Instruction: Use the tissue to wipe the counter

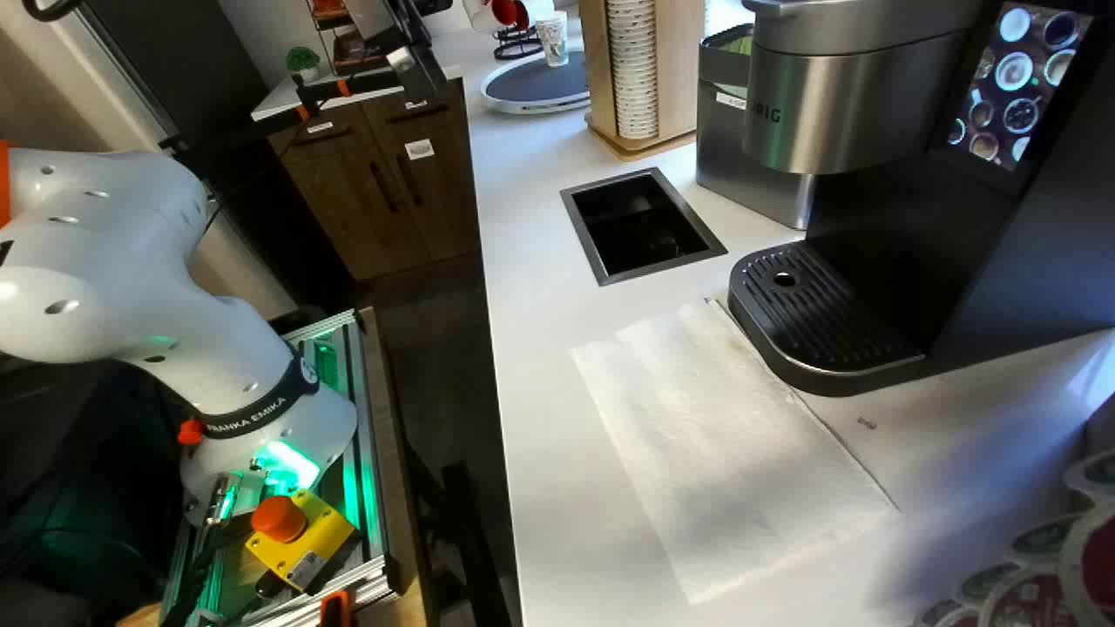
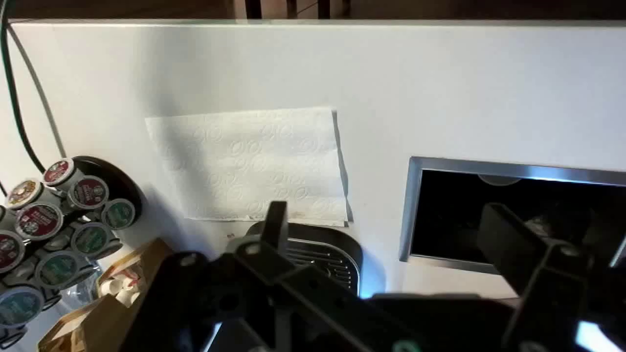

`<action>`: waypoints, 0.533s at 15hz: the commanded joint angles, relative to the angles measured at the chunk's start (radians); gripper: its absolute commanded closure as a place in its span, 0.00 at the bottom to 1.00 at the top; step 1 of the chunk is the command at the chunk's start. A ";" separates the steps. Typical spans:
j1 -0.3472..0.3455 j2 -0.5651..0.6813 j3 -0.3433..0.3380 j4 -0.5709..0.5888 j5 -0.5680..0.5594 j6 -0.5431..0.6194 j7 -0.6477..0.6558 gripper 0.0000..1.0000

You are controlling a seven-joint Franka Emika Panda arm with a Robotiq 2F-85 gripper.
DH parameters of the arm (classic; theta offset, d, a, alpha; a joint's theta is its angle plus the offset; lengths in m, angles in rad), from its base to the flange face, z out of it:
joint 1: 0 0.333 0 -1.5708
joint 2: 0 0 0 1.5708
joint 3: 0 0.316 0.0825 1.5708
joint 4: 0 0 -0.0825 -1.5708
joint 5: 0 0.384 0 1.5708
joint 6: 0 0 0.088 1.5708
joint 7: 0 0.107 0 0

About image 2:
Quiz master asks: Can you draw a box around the black coffee machine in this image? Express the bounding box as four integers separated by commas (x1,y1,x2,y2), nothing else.
234,222,361,293

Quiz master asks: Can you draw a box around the dark green cable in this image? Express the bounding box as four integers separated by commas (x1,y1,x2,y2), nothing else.
0,0,46,173

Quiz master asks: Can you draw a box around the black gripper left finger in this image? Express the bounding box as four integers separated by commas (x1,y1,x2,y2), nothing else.
259,201,287,250

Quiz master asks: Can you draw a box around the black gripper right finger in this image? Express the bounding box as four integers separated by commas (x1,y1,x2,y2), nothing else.
477,203,547,277

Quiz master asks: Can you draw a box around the steel counter trash chute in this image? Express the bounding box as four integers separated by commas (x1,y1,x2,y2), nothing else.
398,156,626,271

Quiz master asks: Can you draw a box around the grey thin cable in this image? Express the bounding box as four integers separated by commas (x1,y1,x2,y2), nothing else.
5,23,68,160

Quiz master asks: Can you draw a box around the brown paper bag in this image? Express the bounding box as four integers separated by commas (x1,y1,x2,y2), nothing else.
36,238,171,352

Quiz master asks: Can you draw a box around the white paper tissue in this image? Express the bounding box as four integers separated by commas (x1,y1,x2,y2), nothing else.
144,107,347,224

